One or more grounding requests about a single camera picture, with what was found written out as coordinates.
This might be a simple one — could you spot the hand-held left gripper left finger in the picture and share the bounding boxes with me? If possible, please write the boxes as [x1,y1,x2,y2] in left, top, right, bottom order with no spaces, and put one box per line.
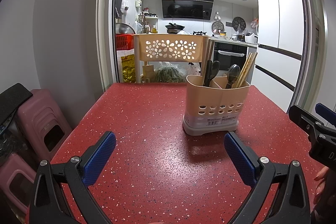
[29,131,117,224]

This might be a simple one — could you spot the bag of green vegetables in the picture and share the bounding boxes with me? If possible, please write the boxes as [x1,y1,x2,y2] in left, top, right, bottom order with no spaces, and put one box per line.
[154,61,187,83]

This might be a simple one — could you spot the yellow foil bag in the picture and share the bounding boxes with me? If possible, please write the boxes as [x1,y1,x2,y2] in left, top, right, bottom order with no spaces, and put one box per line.
[120,50,137,83]

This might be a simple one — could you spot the black built-in oven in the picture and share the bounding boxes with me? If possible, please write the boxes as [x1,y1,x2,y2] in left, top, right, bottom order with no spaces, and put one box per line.
[212,42,248,78]

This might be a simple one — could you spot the white refrigerator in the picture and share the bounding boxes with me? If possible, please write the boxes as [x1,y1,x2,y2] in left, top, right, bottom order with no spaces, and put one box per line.
[248,0,306,106]

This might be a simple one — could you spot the kitchen counter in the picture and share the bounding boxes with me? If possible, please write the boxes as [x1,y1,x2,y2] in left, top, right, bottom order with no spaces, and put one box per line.
[209,35,259,47]

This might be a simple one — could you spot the white dotted plastic bag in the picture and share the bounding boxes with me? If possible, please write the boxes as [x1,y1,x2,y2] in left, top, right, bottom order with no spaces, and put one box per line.
[188,63,202,76]

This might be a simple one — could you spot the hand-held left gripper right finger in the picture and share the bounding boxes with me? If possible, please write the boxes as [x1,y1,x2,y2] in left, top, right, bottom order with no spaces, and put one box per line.
[224,131,311,224]

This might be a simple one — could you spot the white rice cooker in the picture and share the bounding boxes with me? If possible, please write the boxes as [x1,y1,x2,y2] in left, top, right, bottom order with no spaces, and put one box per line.
[244,32,259,45]

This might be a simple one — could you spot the black range hood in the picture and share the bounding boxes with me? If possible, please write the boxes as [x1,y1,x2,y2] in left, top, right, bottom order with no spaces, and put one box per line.
[161,0,216,20]

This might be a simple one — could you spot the beige plastic utensil holder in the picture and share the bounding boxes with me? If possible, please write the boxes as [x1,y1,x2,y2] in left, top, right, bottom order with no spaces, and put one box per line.
[183,74,250,135]

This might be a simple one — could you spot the stainless steel bowl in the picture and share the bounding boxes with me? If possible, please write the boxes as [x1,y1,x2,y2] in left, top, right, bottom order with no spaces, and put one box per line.
[116,22,136,35]

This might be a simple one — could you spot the black wok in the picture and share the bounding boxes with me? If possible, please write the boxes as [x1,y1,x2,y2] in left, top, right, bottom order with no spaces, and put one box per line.
[165,22,185,31]

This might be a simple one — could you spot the red plastic crate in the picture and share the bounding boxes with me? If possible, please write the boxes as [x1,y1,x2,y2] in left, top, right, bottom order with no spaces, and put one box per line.
[116,34,135,51]

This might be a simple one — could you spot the white spice rack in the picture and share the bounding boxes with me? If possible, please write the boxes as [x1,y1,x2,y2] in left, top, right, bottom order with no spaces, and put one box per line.
[138,13,159,34]

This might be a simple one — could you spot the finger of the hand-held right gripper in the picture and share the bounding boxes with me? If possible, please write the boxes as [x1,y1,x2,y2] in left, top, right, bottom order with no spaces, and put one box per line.
[315,102,336,121]
[289,105,336,139]

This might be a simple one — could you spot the black cushion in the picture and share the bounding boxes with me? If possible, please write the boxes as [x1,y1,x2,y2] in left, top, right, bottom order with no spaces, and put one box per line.
[0,83,34,123]

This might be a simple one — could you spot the small cardboard boxes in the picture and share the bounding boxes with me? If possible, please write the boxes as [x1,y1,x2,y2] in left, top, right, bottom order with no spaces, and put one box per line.
[142,64,155,83]

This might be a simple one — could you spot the round metal steamer rack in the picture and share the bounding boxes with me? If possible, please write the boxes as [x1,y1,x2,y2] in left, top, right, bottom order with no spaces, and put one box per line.
[232,16,246,30]

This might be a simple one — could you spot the person's right hand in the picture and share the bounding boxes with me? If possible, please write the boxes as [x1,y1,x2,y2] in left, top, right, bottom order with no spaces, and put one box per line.
[314,167,330,205]

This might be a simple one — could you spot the beige flower-pattern plastic cart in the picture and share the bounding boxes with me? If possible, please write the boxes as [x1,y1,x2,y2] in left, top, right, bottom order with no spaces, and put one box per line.
[131,34,210,83]

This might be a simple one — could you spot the hanging metal strainer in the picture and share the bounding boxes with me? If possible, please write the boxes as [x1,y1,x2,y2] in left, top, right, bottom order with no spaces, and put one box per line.
[211,21,224,34]

